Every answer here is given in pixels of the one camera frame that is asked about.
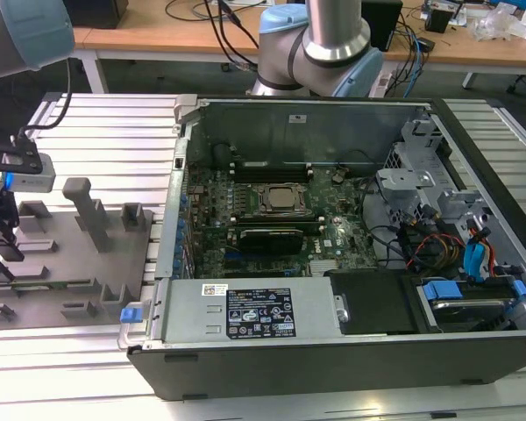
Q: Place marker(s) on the round coin battery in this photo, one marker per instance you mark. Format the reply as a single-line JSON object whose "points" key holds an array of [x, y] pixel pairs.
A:
{"points": [[337, 175]]}

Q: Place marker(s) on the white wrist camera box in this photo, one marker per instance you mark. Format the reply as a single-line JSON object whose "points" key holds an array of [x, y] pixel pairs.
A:
{"points": [[30, 177]]}

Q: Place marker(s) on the silver hard disk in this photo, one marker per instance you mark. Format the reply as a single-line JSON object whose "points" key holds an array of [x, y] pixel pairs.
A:
{"points": [[464, 311]]}

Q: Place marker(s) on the silver CPU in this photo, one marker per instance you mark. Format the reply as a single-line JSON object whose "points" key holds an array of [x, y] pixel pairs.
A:
{"points": [[282, 197]]}

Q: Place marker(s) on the white case sticker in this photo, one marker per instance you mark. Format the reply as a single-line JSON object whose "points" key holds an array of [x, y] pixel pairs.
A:
{"points": [[297, 119]]}

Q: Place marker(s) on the blue disk carrier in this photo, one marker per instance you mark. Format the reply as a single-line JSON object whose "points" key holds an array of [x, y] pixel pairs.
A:
{"points": [[440, 291]]}

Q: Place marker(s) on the small black adapter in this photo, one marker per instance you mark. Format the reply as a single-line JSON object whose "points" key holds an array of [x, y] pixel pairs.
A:
{"points": [[426, 44]]}

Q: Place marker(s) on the clear plastic bag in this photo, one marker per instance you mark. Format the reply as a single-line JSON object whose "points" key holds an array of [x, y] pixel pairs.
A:
{"points": [[497, 22]]}

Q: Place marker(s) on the grey parts rack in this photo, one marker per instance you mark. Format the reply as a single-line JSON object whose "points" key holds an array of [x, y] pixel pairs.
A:
{"points": [[70, 272]]}

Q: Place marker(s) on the silver finned heatsink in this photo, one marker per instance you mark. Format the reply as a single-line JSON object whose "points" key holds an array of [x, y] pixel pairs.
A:
{"points": [[322, 267]]}

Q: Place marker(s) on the green motherboard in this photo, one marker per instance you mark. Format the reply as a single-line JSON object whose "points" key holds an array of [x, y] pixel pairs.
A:
{"points": [[215, 197]]}

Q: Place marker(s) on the blue latch clip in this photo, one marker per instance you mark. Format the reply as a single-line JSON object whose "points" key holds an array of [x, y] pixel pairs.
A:
{"points": [[130, 316]]}

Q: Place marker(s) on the black plastic shroud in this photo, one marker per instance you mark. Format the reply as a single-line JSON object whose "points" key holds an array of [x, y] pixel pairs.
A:
{"points": [[372, 302]]}

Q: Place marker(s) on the black tower box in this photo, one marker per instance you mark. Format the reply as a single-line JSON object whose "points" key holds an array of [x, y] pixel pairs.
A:
{"points": [[383, 22]]}

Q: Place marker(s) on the black graphics card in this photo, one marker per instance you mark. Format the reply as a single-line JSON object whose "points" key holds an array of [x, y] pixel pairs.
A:
{"points": [[272, 241]]}

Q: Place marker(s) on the white power strip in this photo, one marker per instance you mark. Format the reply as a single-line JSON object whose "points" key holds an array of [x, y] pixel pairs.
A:
{"points": [[383, 83]]}

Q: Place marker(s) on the green RAM stick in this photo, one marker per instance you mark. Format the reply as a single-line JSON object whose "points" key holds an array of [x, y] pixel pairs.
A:
{"points": [[48, 286]]}

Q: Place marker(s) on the wooden desk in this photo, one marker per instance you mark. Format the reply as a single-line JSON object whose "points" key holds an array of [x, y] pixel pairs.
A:
{"points": [[158, 35]]}

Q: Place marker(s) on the silver metal drive cage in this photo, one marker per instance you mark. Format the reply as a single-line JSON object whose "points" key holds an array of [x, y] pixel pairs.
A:
{"points": [[403, 180]]}

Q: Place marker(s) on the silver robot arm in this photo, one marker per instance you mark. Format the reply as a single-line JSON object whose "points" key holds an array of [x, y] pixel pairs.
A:
{"points": [[329, 26]]}

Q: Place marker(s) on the grey plastic case latch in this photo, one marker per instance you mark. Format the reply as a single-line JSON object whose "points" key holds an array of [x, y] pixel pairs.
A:
{"points": [[185, 107]]}

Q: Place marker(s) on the black RAM slot bank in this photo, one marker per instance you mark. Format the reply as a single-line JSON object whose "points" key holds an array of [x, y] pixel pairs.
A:
{"points": [[245, 224], [272, 175]]}

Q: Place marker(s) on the black open PC case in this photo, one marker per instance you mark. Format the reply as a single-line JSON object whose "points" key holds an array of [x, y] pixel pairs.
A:
{"points": [[289, 373]]}

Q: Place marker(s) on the small black box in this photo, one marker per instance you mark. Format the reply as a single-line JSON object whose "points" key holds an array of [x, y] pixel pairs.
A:
{"points": [[438, 21]]}

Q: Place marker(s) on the silver power supply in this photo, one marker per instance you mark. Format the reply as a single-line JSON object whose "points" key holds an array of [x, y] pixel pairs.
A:
{"points": [[188, 311]]}

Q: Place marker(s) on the large black box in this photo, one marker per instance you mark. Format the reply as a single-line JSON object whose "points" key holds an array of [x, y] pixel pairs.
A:
{"points": [[101, 13]]}

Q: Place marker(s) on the black installed RAM stick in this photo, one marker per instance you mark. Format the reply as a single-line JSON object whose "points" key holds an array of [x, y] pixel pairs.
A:
{"points": [[274, 217]]}

